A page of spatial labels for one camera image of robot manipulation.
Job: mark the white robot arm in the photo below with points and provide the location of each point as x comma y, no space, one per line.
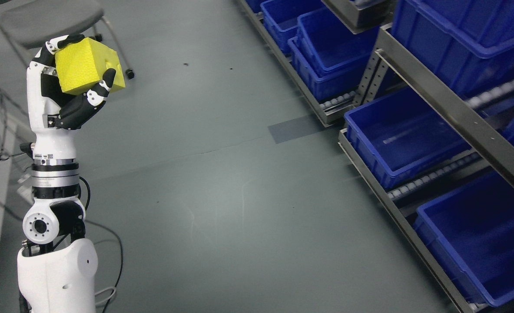
57,263

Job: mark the grey chair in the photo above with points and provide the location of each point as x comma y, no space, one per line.
33,23

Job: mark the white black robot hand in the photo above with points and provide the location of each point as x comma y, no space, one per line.
54,117

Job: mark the yellow foam block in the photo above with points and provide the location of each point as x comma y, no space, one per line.
80,65

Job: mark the blue plastic bin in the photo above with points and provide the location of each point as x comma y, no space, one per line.
470,232
327,56
468,44
280,18
399,136

